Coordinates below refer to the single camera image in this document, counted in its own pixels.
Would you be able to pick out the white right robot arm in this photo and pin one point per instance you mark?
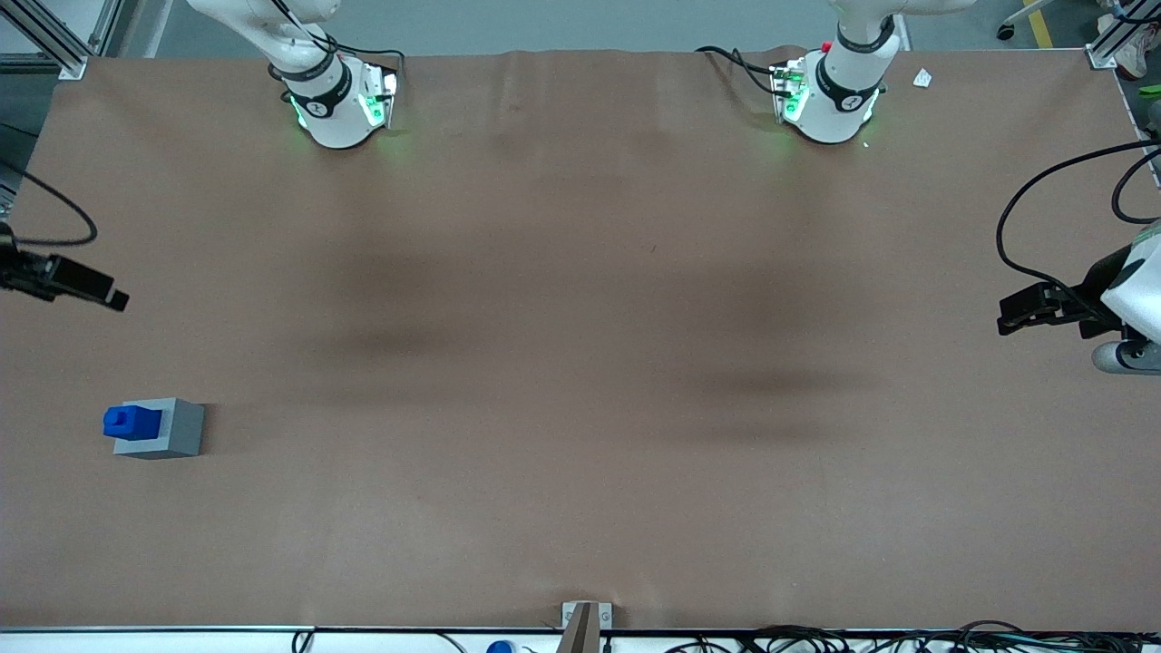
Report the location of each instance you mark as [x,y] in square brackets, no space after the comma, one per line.
[331,109]

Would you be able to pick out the green object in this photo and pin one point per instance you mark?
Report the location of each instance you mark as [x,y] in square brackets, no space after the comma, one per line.
[1152,91]

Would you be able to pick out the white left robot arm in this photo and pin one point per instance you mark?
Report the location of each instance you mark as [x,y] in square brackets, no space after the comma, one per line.
[834,100]

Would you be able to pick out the aluminium frame post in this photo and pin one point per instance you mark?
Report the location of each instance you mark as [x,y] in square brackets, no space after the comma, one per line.
[1102,50]
[59,50]

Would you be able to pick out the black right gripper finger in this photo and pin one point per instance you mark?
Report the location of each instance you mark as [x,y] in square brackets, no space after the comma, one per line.
[116,299]
[83,272]

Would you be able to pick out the blue plastic part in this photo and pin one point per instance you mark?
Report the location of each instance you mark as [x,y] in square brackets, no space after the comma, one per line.
[131,422]

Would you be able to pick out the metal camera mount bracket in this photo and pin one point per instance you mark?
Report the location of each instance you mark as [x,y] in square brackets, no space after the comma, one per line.
[585,626]

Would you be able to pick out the white paper scrap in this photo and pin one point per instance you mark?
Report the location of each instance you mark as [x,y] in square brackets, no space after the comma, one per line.
[922,78]

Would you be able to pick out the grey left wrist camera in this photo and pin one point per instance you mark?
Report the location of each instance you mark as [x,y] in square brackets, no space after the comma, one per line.
[1125,357]

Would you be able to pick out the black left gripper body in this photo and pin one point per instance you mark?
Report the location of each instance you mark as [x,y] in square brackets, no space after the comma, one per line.
[1096,288]

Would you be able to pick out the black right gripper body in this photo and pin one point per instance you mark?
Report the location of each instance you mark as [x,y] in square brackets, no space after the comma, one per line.
[20,271]

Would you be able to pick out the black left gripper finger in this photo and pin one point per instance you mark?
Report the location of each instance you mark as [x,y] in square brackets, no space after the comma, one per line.
[1034,296]
[1034,321]

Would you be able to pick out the blue round cap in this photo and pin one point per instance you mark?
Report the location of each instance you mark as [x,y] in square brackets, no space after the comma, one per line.
[500,647]

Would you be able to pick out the metal base connector bracket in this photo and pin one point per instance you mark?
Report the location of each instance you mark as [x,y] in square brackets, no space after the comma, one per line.
[787,91]
[381,95]

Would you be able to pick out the gray square base block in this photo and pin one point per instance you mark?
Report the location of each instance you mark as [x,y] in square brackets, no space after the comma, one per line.
[177,431]

